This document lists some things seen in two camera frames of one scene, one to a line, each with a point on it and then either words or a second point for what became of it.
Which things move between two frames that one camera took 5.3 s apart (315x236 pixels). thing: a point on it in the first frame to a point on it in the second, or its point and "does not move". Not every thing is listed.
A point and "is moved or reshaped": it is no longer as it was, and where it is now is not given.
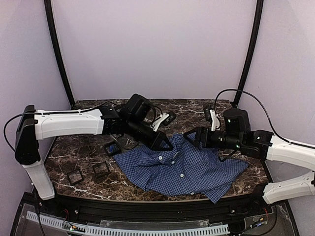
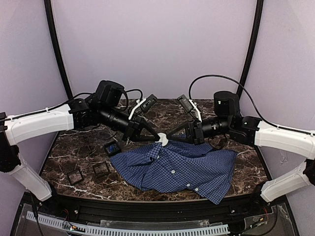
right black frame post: [255, 40] does not move
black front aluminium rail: [156, 211] does not move
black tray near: [75, 176] does not move
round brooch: [113, 148] does not move
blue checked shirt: [189, 169] is moved or reshaped
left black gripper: [154, 140] to [134, 128]
